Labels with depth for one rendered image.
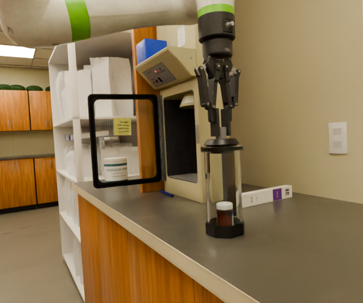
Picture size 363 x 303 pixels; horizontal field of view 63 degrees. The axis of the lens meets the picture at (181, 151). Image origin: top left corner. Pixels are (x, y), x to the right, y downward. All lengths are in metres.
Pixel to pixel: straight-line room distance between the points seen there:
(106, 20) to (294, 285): 0.69
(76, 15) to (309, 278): 0.71
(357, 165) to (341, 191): 0.12
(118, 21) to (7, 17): 0.24
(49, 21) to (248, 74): 1.03
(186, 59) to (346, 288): 0.84
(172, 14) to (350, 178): 0.82
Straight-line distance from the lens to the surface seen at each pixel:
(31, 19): 0.75
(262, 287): 0.56
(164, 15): 0.87
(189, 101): 1.21
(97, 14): 0.79
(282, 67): 1.41
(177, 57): 1.10
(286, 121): 1.37
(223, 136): 0.76
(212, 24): 0.77
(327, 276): 0.62
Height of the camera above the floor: 1.20
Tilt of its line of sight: 3 degrees down
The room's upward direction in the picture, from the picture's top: 3 degrees counter-clockwise
